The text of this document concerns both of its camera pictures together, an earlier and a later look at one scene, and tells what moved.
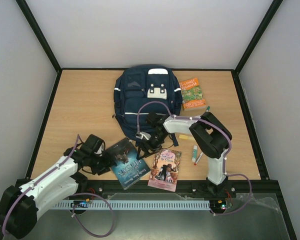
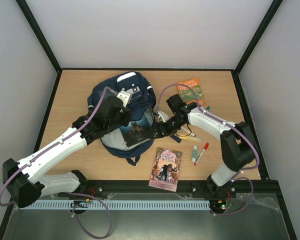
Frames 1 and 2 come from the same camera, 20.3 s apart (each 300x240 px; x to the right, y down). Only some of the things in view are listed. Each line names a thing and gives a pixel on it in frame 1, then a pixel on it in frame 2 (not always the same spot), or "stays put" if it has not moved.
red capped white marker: (199, 158) stays put
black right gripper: (148, 144) to (160, 127)
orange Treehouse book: (192, 94) stays put
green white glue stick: (195, 152) stays put
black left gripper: (108, 163) to (125, 121)
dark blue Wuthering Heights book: (128, 169) to (138, 131)
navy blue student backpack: (142, 90) to (142, 96)
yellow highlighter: (186, 137) stays put
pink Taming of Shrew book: (164, 169) stays put
